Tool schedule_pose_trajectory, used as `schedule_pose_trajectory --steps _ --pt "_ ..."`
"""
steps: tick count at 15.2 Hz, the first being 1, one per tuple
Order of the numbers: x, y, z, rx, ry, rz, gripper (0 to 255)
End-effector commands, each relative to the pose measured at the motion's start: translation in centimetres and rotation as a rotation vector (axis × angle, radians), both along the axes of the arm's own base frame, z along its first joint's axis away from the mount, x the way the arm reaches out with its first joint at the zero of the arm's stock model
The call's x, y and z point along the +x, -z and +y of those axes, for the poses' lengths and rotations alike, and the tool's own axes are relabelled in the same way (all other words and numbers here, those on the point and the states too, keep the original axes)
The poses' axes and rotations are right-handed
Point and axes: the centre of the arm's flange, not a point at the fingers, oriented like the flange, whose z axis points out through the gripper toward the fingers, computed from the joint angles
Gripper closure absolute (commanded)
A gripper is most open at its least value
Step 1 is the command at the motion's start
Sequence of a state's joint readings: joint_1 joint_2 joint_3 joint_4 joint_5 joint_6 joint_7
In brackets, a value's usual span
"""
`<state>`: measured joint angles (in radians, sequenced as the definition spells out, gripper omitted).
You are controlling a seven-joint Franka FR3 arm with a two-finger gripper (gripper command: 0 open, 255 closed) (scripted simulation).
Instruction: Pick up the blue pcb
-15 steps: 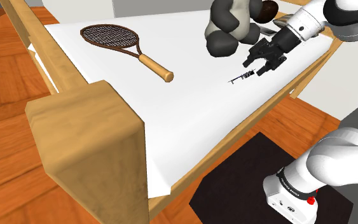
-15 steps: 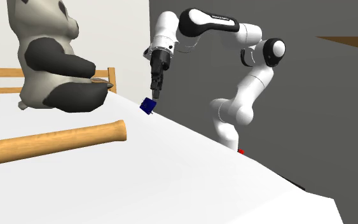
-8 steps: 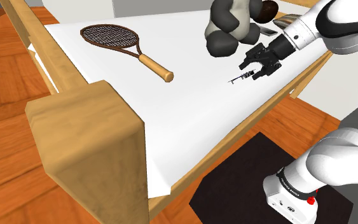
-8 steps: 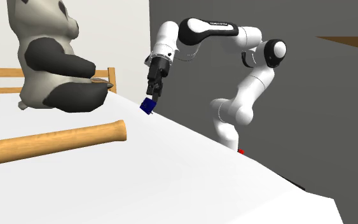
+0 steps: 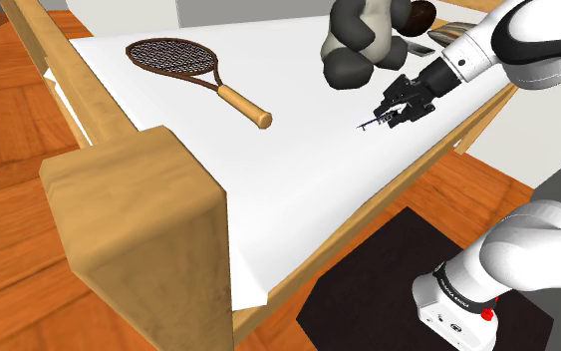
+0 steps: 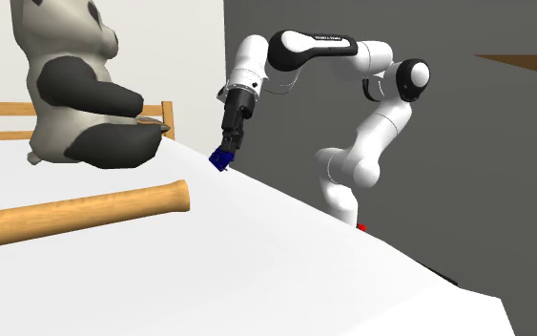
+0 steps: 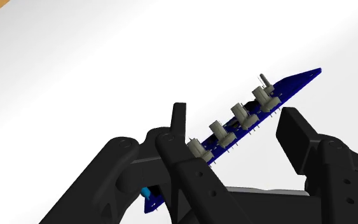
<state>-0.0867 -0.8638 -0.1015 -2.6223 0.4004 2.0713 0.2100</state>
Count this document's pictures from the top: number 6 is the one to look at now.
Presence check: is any small blue block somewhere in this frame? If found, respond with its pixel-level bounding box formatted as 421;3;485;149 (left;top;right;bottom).
208;145;237;173

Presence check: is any black and white panda toy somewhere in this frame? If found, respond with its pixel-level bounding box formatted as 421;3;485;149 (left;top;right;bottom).
9;0;172;170

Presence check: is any wooden baseball bat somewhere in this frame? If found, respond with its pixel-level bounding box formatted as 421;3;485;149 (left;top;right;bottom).
0;178;192;252

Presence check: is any brown wooden board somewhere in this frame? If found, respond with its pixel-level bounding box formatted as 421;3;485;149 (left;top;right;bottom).
473;53;537;80

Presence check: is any white bed with wooden frame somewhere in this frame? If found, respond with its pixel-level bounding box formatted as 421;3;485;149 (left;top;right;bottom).
0;95;518;336

